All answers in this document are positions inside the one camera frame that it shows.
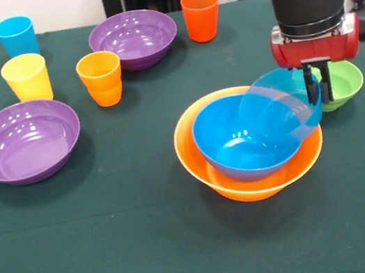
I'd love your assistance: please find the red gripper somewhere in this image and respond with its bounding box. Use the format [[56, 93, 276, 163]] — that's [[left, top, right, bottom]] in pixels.
[[267, 12, 365, 111]]

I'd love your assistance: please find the green bowl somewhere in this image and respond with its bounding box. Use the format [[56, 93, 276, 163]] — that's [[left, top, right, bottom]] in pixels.
[[311, 57, 365, 114]]

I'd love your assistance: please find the small light blue bowl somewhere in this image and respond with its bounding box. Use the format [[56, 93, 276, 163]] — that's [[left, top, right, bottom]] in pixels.
[[232, 62, 331, 153]]

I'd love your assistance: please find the large blue bowl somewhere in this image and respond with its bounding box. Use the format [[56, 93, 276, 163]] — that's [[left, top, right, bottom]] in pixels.
[[186, 80, 329, 190]]

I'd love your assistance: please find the large orange bowl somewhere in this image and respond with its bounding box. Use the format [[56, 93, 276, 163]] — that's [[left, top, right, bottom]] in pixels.
[[165, 73, 333, 215]]

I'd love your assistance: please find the red cup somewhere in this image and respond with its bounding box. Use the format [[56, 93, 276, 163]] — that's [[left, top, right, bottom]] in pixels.
[[179, 0, 226, 46]]

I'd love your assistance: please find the purple bowl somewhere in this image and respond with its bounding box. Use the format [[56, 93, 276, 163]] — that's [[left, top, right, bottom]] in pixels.
[[84, 2, 184, 78], [0, 93, 90, 190]]

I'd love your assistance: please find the orange cup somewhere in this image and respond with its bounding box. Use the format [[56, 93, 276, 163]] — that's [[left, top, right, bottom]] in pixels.
[[74, 47, 128, 111]]

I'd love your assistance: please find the dark green tablecloth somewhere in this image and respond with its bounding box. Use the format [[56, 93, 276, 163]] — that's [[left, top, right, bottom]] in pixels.
[[0, 0, 365, 273]]

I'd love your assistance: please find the yellow cup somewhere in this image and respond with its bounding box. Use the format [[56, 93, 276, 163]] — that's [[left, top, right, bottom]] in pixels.
[[0, 50, 55, 109]]

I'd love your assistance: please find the blue cup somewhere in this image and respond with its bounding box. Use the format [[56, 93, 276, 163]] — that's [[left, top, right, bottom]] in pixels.
[[0, 13, 42, 63]]

